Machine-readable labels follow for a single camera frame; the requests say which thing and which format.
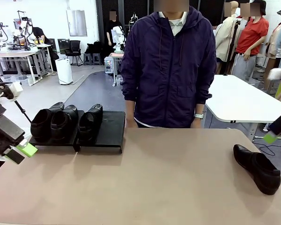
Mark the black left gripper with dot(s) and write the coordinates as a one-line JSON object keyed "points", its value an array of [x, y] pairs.
{"points": [[2, 133]]}

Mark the black leather dress shoe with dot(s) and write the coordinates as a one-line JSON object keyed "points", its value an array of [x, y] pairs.
{"points": [[89, 126], [61, 124], [41, 126], [264, 173]]}

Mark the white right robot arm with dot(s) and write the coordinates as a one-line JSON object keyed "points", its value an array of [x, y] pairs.
{"points": [[277, 74]]}

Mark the small white robot arm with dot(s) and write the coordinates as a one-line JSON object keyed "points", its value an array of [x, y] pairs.
{"points": [[118, 35]]}

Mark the person's left forearm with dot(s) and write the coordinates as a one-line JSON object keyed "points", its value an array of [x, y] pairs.
{"points": [[199, 109]]}

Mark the person's right forearm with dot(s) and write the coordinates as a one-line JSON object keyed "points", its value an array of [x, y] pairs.
{"points": [[129, 107]]}

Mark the black shoe stand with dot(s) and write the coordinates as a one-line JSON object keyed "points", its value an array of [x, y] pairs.
{"points": [[112, 131], [68, 140]]}

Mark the black light stand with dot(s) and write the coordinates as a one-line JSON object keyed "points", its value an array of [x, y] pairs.
{"points": [[233, 42]]}

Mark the person's left hand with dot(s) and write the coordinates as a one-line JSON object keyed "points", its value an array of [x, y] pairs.
{"points": [[197, 123]]}

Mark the person's right hand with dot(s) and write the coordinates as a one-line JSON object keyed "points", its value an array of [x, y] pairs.
{"points": [[130, 122]]}

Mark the black tripod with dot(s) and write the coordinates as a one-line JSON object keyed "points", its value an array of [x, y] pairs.
{"points": [[23, 110]]}

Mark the white side table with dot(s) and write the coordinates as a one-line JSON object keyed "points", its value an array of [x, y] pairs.
{"points": [[236, 98]]}

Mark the clear plastic storage box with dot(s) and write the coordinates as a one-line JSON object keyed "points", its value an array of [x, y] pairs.
{"points": [[23, 80]]}

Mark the silver wristwatch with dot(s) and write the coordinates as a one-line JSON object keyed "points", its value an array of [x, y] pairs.
{"points": [[198, 115]]}

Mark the white air purifier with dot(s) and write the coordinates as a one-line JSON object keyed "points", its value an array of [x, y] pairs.
{"points": [[64, 72]]}

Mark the mannequin with bucket hat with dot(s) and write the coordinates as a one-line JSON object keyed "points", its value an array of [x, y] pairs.
{"points": [[279, 47]]}

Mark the white background desk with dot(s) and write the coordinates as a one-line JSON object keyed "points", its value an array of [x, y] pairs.
{"points": [[14, 54]]}

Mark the mannequin in beige jacket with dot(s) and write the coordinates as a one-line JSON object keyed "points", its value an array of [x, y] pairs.
{"points": [[224, 39]]}

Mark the grey stool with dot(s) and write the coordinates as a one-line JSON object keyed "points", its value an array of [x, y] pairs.
{"points": [[87, 58], [96, 58]]}

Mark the black office chair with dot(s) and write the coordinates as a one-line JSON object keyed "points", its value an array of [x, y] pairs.
{"points": [[75, 47]]}

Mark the lit computer case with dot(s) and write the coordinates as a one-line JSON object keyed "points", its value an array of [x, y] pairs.
{"points": [[108, 65]]}

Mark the black backpack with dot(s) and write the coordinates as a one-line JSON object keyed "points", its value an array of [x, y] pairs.
{"points": [[94, 48]]}

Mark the person in purple jacket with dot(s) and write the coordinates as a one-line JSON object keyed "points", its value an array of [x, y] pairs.
{"points": [[166, 58]]}

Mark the small white desk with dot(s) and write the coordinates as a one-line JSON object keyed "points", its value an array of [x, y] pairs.
{"points": [[116, 54]]}

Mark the standing person in black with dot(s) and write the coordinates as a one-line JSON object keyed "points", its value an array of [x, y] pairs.
{"points": [[112, 28]]}

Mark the grey wall panel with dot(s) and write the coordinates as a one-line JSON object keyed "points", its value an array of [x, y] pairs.
{"points": [[76, 23]]}

